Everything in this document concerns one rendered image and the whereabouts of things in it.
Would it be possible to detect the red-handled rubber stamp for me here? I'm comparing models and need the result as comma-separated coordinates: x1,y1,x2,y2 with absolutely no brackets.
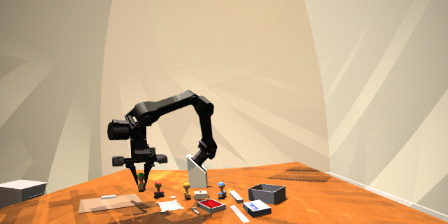
154,181,165,198

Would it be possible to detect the beige inspection card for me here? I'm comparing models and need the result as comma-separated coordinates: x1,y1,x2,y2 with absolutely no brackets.
156,199,184,212

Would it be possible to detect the stamp pad tin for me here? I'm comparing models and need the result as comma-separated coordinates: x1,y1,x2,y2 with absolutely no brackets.
242,200,272,217

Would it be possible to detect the white flat bar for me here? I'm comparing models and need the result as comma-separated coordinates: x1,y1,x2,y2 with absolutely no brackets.
229,205,250,223

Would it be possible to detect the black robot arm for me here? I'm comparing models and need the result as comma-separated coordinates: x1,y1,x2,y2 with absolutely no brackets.
107,90,217,167

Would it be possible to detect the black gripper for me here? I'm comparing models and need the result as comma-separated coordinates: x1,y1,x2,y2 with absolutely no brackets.
112,139,168,185

